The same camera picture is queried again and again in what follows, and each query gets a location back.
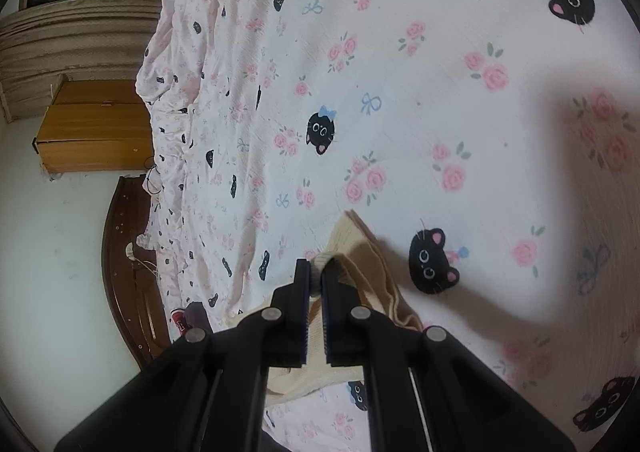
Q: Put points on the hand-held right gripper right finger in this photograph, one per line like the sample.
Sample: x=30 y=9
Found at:
x=327 y=317

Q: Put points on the light wooden cabinet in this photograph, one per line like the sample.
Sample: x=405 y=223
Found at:
x=95 y=132

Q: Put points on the beige knit garment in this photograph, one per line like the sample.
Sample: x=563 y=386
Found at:
x=350 y=252

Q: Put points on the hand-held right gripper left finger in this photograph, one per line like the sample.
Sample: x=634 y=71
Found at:
x=301 y=312

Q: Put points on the cat and flower printed blanket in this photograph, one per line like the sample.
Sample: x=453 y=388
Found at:
x=400 y=107

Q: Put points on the dark wooden headboard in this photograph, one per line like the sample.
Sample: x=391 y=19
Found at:
x=125 y=257

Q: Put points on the dark cloth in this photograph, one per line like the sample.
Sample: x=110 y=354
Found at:
x=196 y=314

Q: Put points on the red garment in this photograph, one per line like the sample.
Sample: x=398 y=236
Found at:
x=179 y=319

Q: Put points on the beige curtain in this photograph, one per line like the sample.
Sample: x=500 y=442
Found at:
x=75 y=42

